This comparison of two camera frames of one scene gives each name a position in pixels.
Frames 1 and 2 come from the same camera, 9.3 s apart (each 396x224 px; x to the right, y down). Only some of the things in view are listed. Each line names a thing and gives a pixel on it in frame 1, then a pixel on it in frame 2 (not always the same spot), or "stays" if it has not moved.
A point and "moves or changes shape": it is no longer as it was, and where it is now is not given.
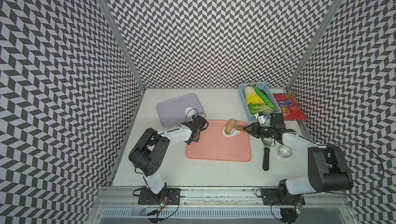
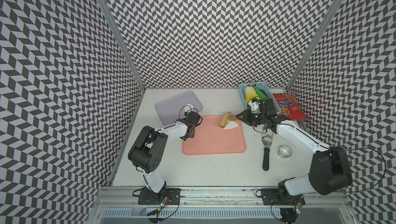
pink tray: [214, 145] moves or changes shape
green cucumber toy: [263, 96] stays
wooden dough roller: [232, 125] to [226, 118]
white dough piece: [233, 132] to [230, 124]
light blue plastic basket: [264, 86] stays
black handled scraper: [267, 142] stays
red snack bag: [290, 107] stays
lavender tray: [172, 112] stays
